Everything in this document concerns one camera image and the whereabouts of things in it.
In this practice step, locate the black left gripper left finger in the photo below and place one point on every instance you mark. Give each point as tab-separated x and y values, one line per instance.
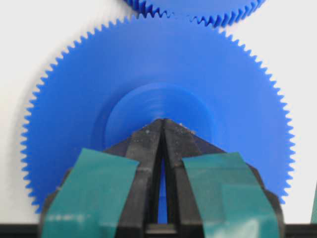
106	195

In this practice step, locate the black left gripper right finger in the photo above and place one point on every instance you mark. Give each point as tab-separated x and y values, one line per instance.
217	194

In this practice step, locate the large blue gear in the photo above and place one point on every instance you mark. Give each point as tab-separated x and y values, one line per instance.
127	75

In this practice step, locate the small blue gear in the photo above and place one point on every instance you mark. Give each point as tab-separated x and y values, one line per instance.
217	13

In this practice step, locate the green cloth table cover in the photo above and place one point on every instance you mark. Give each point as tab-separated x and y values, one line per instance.
314	209

